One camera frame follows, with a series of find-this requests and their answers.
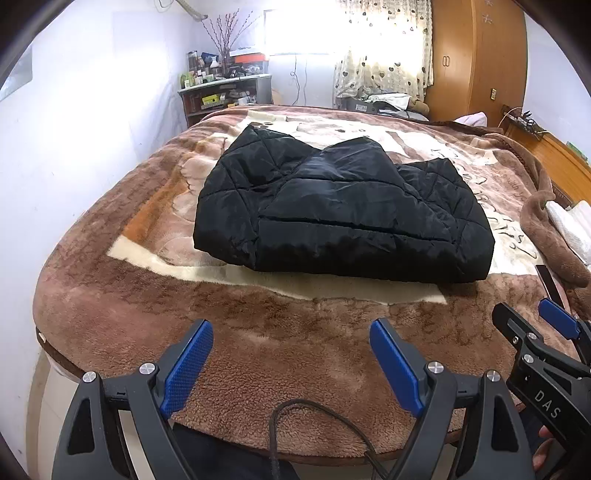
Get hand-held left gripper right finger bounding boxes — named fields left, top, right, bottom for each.
left=369, top=318, right=536, bottom=480

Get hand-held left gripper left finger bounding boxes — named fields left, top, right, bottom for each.
left=51, top=318, right=215, bottom=480

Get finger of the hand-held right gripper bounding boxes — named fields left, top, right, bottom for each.
left=491, top=302, right=546, bottom=356
left=538, top=298, right=591, bottom=367

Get black quilted jacket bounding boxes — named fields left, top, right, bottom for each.
left=193, top=124, right=496, bottom=283

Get person's right hand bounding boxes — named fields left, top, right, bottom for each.
left=531, top=425, right=557, bottom=472

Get black smartphone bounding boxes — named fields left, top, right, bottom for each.
left=536, top=264, right=568, bottom=311

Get brown and cream printed blanket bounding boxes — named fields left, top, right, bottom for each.
left=34, top=104, right=591, bottom=464

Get white pillow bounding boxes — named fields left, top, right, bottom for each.
left=546, top=200, right=591, bottom=267

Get person's dark pants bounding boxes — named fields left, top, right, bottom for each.
left=170, top=424, right=302, bottom=480

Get wooden bed headboard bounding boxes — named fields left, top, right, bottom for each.
left=505, top=117, right=591, bottom=208

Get power strip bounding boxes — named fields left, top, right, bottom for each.
left=502, top=107, right=542, bottom=138

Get pile of bedside clutter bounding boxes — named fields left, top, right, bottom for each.
left=336, top=90, right=416, bottom=120

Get wooden wardrobe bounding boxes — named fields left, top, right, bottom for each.
left=424, top=0, right=528, bottom=126

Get cluttered shelf unit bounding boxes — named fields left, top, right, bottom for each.
left=178, top=73, right=274, bottom=129

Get heart print curtain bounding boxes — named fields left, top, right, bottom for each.
left=333, top=0, right=435, bottom=99

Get orange box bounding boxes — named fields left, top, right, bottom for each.
left=228, top=50, right=269, bottom=64

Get dried flower branches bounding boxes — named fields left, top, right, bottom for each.
left=198, top=13, right=254, bottom=68

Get bright window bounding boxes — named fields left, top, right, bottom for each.
left=264, top=0, right=345, bottom=57

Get black cable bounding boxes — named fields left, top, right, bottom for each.
left=268, top=399, right=394, bottom=480

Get grey wall pipe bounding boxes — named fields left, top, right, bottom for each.
left=174, top=0, right=211, bottom=23

